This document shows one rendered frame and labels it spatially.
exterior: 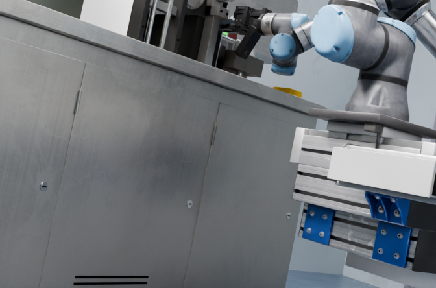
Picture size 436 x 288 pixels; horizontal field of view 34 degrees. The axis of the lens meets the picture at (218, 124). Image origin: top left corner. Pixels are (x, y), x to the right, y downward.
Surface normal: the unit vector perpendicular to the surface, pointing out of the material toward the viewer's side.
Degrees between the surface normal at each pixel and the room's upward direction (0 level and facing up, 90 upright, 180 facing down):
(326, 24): 98
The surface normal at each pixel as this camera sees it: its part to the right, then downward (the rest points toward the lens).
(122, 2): -0.63, -0.16
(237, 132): 0.75, 0.11
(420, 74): -0.80, -0.18
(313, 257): 0.58, 0.07
